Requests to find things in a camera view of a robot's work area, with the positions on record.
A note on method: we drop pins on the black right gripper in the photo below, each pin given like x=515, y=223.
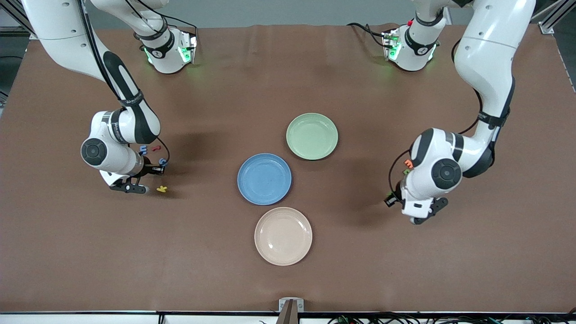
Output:
x=149, y=170

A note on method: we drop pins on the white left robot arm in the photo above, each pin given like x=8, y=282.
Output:
x=486, y=58

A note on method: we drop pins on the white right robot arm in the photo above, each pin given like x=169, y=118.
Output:
x=58, y=36

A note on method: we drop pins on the yellow foam letter K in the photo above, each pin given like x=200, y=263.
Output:
x=161, y=189

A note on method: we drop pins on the orange foam letter E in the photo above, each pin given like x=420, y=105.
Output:
x=408, y=163

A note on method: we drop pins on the green plate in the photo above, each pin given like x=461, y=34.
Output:
x=312, y=144

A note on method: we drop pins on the brown table cover sheet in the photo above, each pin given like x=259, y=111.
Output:
x=90, y=252

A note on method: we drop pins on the blue plate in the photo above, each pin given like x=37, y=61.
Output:
x=264, y=189

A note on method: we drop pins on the beige plate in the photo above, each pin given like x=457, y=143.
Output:
x=283, y=236

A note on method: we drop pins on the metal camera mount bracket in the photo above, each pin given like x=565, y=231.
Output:
x=291, y=310

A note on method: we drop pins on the white table edge rail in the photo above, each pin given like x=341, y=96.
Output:
x=67, y=319

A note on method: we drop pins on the aluminium frame profile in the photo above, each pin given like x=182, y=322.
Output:
x=546, y=28
x=27, y=29

